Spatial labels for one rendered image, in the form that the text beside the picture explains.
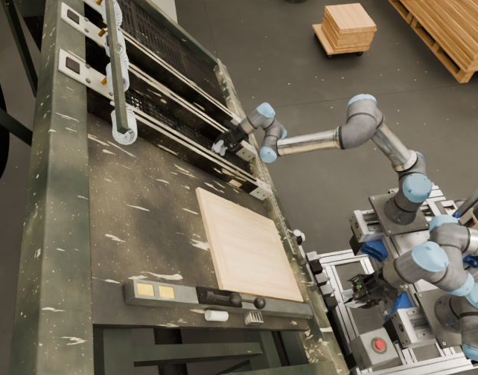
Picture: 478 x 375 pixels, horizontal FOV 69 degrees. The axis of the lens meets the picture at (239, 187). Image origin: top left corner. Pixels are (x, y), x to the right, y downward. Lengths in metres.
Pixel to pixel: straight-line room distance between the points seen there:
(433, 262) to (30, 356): 0.87
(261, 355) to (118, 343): 0.61
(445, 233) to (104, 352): 0.93
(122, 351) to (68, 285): 0.26
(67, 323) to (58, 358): 0.06
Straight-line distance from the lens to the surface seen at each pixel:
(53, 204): 0.83
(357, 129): 1.43
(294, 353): 2.36
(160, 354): 1.04
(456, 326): 1.67
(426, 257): 0.99
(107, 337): 0.93
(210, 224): 1.33
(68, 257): 0.78
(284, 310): 1.45
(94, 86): 1.20
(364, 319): 2.48
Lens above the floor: 2.48
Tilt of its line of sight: 55 degrees down
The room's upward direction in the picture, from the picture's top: 1 degrees clockwise
